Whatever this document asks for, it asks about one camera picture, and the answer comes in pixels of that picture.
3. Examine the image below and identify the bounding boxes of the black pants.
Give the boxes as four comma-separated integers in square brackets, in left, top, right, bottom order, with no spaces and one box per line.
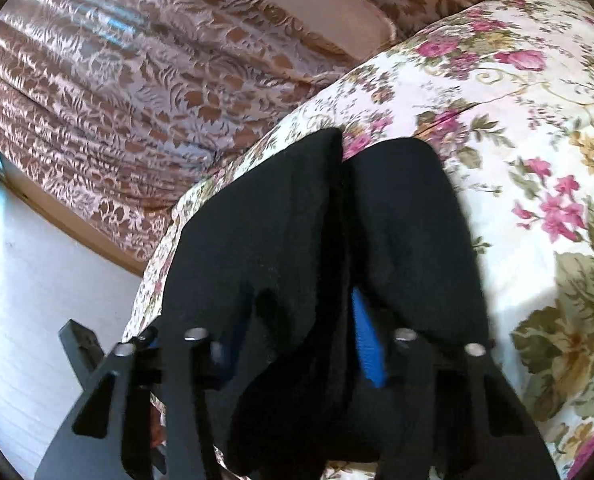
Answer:
[160,129,489,479]

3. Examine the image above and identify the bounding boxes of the wooden bed frame edge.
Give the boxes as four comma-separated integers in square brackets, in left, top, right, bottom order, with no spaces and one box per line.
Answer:
[0,153,145,276]

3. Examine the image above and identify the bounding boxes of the brown pink damask bedspread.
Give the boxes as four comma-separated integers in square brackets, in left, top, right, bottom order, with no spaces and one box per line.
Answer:
[0,0,484,261]

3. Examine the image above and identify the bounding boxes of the floral white bed sheet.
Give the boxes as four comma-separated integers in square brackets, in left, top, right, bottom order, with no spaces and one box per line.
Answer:
[124,0,594,479]

